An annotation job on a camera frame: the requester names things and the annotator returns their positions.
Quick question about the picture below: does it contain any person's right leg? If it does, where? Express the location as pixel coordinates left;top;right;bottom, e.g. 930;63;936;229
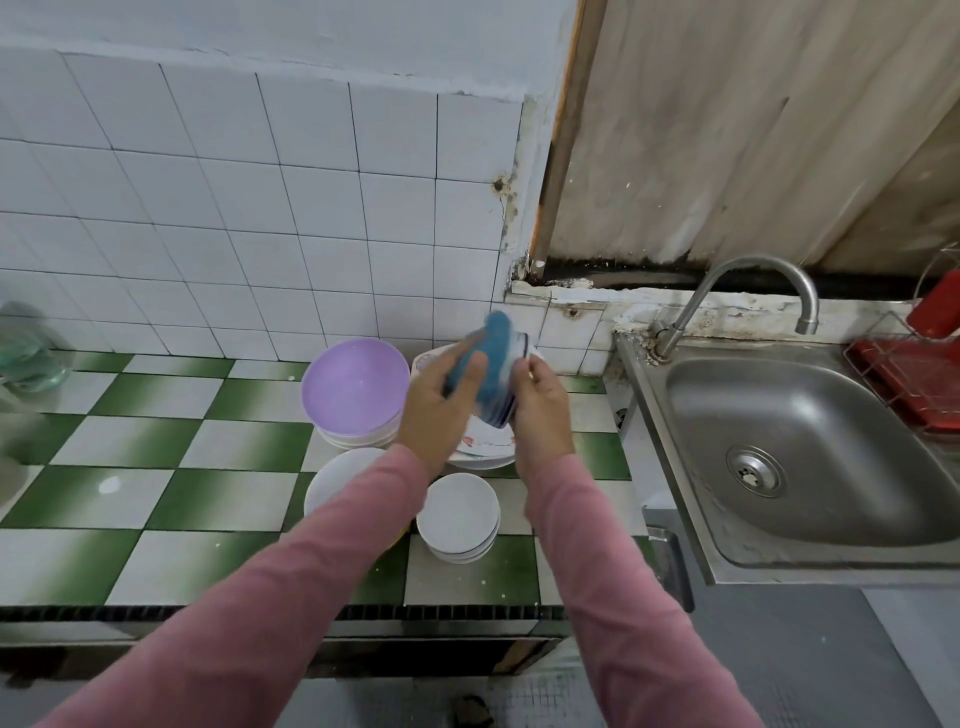
450;690;500;728

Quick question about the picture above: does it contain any stack of white saucers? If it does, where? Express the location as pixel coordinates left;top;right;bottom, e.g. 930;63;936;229
415;471;504;566

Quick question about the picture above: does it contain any stack of floral plates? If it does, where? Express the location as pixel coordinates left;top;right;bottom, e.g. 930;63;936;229
411;339;527;471

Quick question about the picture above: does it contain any person's right forearm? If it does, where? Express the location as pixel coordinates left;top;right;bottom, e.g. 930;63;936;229
525;453;767;728

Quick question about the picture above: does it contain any blue cleaning cloth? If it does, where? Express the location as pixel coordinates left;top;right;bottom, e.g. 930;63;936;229
444;309;516;429

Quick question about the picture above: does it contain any person's right hand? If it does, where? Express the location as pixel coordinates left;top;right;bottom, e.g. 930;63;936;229
510;352;578;485

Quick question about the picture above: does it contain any chrome faucet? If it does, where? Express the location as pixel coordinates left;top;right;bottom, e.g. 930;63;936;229
648;253;822;365

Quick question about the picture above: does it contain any weathered wooden board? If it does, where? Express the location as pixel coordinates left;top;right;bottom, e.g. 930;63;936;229
532;0;960;287

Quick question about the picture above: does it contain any clear bottle with green liquid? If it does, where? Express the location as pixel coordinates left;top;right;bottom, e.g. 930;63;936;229
0;300;71;399

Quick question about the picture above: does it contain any person's left forearm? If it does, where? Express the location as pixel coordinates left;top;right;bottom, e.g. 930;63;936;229
37;444;434;728

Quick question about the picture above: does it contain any wire dish rack red tray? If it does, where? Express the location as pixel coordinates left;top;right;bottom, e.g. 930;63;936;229
847;333;960;437

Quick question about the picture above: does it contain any metal wire dish rack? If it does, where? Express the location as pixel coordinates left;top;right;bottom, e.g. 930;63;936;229
843;240;960;444

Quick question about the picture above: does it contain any person's left hand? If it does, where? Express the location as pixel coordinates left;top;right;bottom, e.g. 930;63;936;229
393;345;491;482

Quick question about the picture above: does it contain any red plastic cutlery cup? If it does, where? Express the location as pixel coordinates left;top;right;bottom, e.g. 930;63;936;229
906;247;960;344

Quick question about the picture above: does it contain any stainless steel sink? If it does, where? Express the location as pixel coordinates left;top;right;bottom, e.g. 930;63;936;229
612;330;960;590

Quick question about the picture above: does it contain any purple plastic bowl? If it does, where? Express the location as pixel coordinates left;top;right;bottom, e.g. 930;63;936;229
301;337;413;452

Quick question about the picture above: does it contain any white bowl with blue rim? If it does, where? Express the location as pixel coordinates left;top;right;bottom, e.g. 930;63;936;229
477;330;536;429

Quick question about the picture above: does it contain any green checkered tile countertop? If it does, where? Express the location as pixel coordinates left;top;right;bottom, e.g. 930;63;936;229
0;348;662;620

